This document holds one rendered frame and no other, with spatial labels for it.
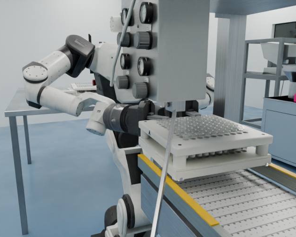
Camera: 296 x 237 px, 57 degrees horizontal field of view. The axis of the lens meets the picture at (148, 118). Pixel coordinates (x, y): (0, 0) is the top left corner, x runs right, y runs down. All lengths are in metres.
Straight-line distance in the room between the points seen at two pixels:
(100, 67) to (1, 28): 4.42
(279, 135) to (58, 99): 2.89
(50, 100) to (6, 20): 4.62
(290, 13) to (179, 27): 6.42
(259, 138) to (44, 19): 5.15
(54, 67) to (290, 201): 0.86
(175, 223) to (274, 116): 2.99
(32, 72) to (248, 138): 0.71
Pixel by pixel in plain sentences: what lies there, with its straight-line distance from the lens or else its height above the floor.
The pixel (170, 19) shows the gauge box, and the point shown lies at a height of 1.29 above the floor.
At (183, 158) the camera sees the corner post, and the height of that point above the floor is 1.03.
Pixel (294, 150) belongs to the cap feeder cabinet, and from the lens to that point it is 3.40.
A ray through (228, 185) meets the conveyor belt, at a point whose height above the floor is 0.94.
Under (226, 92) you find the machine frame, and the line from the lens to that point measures 0.86.
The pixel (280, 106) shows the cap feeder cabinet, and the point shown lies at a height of 0.69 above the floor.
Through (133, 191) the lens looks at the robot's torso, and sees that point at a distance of 1.19.
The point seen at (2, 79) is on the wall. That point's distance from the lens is 5.51.
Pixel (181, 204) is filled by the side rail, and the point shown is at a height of 0.96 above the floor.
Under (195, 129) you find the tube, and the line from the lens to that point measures 0.66.
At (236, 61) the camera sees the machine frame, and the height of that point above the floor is 1.22.
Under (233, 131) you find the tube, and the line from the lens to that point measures 0.66.
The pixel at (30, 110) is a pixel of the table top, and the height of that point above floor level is 0.90.
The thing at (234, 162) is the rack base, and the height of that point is 1.01.
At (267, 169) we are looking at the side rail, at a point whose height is 0.96.
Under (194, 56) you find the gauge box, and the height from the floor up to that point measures 1.23.
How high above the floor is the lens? 1.23
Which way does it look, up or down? 13 degrees down
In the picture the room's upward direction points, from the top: straight up
